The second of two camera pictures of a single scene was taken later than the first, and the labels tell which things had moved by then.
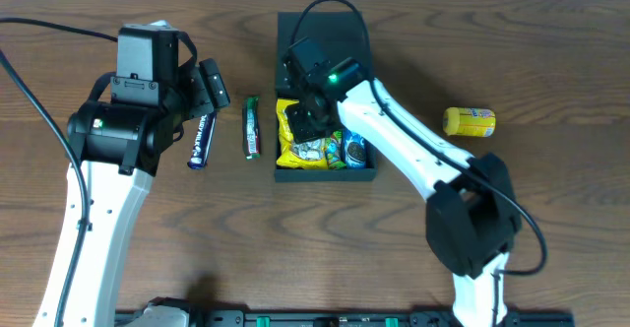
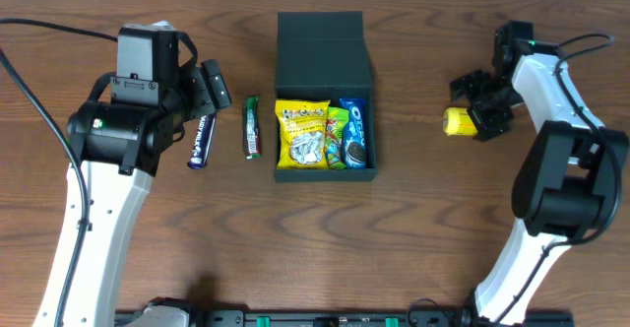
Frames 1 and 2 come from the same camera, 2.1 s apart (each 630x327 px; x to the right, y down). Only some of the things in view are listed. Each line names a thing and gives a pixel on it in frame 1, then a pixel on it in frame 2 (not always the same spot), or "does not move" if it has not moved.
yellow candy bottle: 469,121 does not move
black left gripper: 213,88 does not move
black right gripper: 303,121 -> 487,108
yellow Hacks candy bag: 307,154 does not move
